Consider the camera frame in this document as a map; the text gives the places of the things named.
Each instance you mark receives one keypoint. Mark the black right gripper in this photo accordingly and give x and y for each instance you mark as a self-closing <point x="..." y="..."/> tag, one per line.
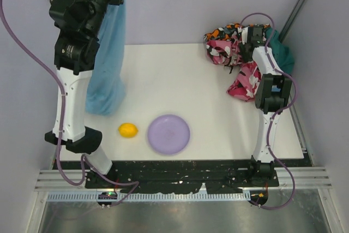
<point x="254" y="32"/>

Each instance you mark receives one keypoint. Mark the light pink navy patterned cloth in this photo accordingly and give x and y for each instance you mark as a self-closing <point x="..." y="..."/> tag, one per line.
<point x="236" y="57"/>

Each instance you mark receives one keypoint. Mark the pink red camouflage cloth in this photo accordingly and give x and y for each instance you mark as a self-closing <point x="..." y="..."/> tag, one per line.
<point x="247" y="80"/>

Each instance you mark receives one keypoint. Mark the light blue cloth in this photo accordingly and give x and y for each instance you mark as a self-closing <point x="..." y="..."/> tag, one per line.
<point x="106" y="90"/>

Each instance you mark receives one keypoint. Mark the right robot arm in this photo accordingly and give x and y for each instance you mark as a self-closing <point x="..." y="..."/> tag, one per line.
<point x="271" y="98"/>

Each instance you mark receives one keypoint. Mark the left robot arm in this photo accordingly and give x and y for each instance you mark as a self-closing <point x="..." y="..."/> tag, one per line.
<point x="88" y="57"/>

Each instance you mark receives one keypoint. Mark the orange black camouflage cloth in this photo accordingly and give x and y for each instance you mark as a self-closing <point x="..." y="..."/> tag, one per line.
<point x="226" y="33"/>

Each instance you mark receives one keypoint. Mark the teal green cloth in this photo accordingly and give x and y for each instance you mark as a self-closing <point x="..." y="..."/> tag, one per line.
<point x="281" y="53"/>

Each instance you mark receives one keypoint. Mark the blue plastic cup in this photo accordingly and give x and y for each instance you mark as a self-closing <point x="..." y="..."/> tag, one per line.
<point x="276" y="89"/>

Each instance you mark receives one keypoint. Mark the purple plastic plate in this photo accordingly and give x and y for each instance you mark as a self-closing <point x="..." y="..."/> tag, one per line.
<point x="168" y="134"/>

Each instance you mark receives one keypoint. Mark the yellow lemon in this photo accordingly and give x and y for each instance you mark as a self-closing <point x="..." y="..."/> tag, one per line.
<point x="128" y="130"/>

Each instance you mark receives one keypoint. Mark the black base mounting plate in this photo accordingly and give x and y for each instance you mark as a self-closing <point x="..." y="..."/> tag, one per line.
<point x="232" y="173"/>

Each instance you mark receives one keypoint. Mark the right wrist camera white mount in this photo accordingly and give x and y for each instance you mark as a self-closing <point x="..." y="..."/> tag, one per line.
<point x="244" y="34"/>

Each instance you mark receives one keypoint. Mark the right aluminium corner post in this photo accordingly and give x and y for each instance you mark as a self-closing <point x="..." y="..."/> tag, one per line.
<point x="291" y="19"/>

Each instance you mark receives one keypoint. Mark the aluminium frame rail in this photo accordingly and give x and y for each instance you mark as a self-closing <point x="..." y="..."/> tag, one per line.
<point x="302" y="178"/>

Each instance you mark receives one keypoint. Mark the white slotted cable duct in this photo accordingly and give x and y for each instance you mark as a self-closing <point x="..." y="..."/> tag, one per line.
<point x="158" y="197"/>

